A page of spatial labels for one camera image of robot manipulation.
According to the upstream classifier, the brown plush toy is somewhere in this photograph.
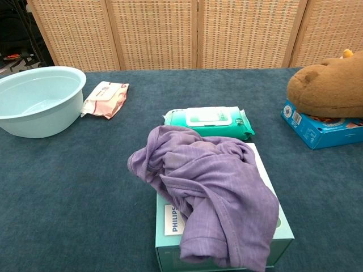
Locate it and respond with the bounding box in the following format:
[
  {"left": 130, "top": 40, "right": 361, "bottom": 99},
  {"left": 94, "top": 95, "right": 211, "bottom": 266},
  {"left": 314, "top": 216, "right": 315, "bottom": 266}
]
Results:
[{"left": 286, "top": 53, "right": 363, "bottom": 118}]

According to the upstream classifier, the teal Philips cardboard box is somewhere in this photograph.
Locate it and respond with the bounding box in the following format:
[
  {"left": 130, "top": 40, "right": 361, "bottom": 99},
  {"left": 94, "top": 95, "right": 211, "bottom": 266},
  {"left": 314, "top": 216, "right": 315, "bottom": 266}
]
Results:
[{"left": 155, "top": 142, "right": 295, "bottom": 272}]

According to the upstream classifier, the blue cookie box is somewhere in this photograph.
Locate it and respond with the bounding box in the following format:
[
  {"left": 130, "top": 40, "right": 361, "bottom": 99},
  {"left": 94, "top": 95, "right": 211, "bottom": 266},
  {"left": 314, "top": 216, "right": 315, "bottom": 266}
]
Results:
[{"left": 281, "top": 99, "right": 363, "bottom": 150}]

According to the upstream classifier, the light blue plastic basin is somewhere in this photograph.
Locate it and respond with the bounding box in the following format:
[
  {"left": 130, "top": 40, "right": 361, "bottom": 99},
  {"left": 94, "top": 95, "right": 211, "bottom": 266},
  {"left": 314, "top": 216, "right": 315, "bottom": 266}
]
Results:
[{"left": 0, "top": 66, "right": 87, "bottom": 139}]

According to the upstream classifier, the green wet wipes pack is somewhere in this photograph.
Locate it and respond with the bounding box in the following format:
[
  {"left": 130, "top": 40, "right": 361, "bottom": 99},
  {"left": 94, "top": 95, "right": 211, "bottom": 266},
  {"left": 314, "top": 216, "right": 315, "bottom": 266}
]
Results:
[{"left": 162, "top": 106, "right": 255, "bottom": 142}]

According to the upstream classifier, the purple cloth garment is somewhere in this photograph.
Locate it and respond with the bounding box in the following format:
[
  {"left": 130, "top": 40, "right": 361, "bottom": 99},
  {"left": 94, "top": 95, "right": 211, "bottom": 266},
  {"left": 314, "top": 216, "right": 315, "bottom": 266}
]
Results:
[{"left": 127, "top": 125, "right": 280, "bottom": 272}]

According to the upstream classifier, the pink wet wipes pack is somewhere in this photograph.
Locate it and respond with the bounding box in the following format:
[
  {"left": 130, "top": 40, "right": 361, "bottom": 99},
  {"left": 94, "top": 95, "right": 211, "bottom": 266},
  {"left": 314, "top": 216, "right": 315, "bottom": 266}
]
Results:
[{"left": 80, "top": 81, "right": 130, "bottom": 120}]

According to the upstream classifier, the woven wooden folding screen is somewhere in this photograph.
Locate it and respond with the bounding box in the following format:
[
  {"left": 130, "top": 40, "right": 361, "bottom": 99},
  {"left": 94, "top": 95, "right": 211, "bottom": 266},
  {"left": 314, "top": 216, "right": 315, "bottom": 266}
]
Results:
[{"left": 27, "top": 0, "right": 363, "bottom": 71}]

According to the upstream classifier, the black stand with legs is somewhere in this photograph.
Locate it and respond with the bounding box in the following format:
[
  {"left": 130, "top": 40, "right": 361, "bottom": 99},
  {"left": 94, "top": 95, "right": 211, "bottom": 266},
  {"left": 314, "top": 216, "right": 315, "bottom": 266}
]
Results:
[{"left": 0, "top": 0, "right": 55, "bottom": 71}]

